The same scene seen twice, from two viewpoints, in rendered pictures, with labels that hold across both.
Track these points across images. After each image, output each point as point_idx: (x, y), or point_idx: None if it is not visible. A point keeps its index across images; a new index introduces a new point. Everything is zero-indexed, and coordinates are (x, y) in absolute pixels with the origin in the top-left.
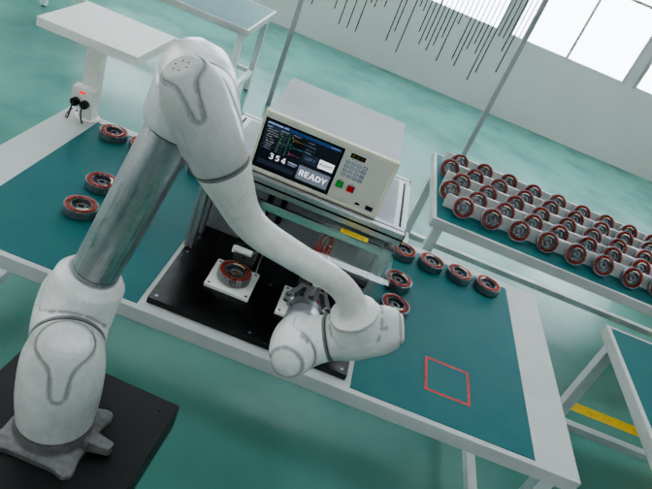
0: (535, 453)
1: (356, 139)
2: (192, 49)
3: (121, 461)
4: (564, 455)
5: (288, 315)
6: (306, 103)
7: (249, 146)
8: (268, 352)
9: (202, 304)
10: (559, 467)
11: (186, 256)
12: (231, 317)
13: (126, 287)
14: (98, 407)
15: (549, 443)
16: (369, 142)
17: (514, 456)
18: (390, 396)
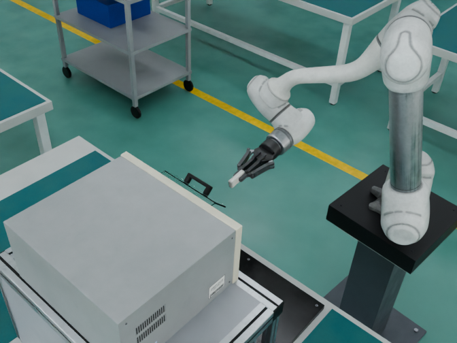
0: (89, 152)
1: (145, 186)
2: (421, 24)
3: (365, 188)
4: (67, 147)
5: (294, 133)
6: (160, 248)
7: (211, 320)
8: None
9: (278, 290)
10: (81, 144)
11: None
12: (258, 273)
13: (338, 325)
14: (375, 214)
15: (69, 153)
16: (129, 182)
17: (107, 155)
18: None
